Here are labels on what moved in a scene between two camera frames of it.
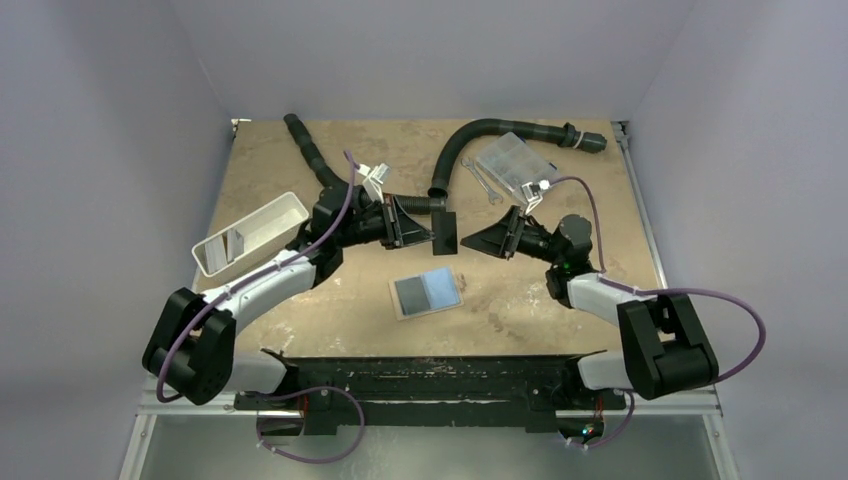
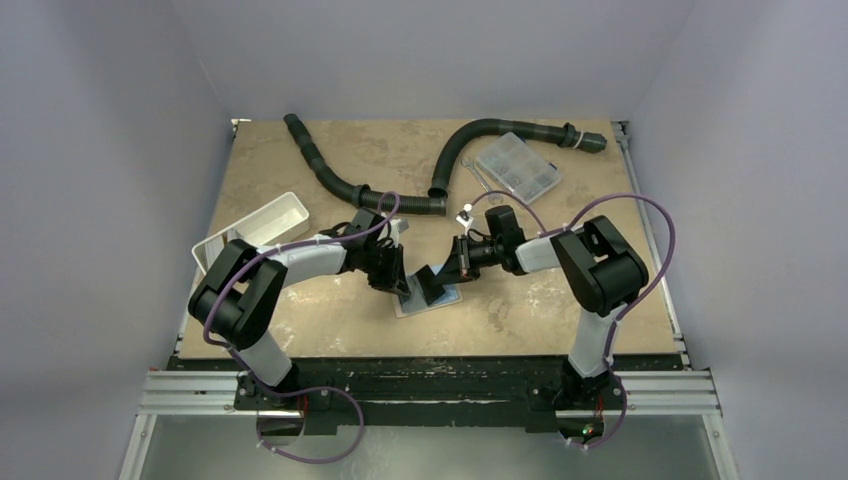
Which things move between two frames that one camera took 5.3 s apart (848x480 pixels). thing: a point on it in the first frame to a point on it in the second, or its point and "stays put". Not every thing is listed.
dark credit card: (444, 227) to (430, 285)
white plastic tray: (269, 228) stays put
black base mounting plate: (450, 393) stays put
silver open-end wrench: (492, 196) stays put
